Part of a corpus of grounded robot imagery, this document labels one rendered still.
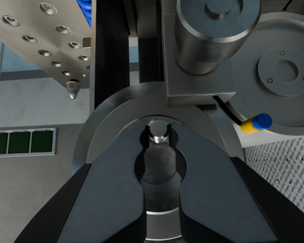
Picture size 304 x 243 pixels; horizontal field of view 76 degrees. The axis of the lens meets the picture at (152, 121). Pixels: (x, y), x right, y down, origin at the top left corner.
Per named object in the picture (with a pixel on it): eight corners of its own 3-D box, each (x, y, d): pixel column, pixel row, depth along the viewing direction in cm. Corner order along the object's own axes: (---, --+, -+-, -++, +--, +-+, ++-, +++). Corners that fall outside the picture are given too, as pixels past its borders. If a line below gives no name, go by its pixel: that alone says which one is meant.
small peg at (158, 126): (145, 120, 13) (166, 115, 13) (147, 128, 15) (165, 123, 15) (149, 141, 12) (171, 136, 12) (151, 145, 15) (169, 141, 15)
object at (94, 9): (97, -61, 23) (94, 87, 19) (129, 50, 46) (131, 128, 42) (93, -60, 23) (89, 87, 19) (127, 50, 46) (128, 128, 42)
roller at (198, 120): (252, 130, 16) (191, 272, 14) (196, 150, 41) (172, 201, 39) (128, 73, 17) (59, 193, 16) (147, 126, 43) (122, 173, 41)
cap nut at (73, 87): (76, 80, 51) (76, 96, 50) (82, 86, 55) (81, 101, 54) (63, 81, 52) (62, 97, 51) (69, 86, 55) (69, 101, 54)
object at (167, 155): (100, 209, 14) (114, 110, 16) (107, 203, 16) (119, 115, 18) (204, 221, 14) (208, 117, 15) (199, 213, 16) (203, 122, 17)
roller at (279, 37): (340, 6, 18) (376, 133, 16) (237, 96, 43) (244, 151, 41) (211, 16, 19) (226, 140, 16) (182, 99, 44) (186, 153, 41)
